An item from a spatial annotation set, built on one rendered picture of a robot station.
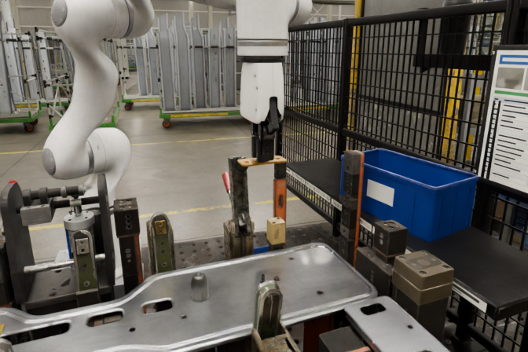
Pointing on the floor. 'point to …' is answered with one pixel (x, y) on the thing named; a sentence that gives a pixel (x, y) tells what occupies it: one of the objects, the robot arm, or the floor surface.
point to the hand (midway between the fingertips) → (262, 148)
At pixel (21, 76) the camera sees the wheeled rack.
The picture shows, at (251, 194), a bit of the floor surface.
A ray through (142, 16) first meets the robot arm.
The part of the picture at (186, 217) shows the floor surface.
